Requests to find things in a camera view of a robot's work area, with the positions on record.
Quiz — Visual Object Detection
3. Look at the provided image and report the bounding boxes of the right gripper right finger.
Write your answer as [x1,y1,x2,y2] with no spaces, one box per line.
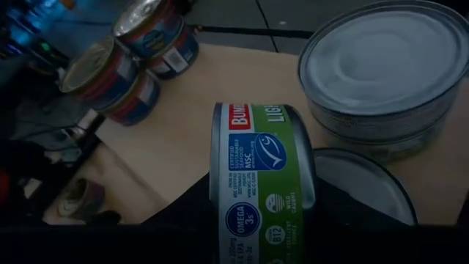
[307,178,407,264]

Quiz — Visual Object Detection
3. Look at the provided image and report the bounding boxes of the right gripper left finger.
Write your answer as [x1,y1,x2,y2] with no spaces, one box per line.
[142,174,212,264]

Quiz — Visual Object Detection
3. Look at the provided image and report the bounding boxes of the green label tuna can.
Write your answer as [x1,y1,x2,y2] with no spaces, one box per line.
[314,117,454,164]
[297,0,469,142]
[314,147,419,227]
[209,102,317,264]

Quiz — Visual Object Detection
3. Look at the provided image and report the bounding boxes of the blue label salmon can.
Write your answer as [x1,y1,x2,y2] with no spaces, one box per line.
[112,0,184,59]
[144,23,201,81]
[56,178,107,221]
[59,35,140,111]
[97,71,161,128]

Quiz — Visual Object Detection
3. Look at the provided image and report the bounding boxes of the wooden shelf black metal legs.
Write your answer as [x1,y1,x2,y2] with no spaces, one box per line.
[36,42,469,227]

